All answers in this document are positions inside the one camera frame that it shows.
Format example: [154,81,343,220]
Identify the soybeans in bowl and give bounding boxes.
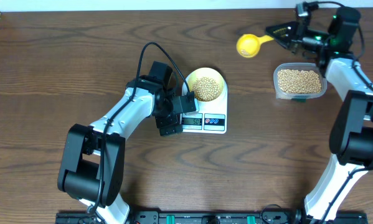
[192,77,221,101]

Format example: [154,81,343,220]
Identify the soybeans pile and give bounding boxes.
[277,69,322,94]

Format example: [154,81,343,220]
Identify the white digital kitchen scale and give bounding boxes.
[180,74,228,134]

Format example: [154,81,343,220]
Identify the pale yellow bowl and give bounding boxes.
[186,67,226,102]

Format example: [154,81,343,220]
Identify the left black cable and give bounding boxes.
[86,41,196,215]

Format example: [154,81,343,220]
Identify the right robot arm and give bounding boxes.
[265,1,373,223]

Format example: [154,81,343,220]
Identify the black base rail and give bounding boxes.
[55,210,369,224]

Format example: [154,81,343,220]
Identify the yellow measuring scoop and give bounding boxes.
[236,34,274,58]

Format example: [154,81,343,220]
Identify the clear plastic container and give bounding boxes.
[273,63,327,100]

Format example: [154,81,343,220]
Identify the soybeans in scoop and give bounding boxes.
[239,49,251,57]

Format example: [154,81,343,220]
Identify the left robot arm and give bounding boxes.
[57,62,182,223]

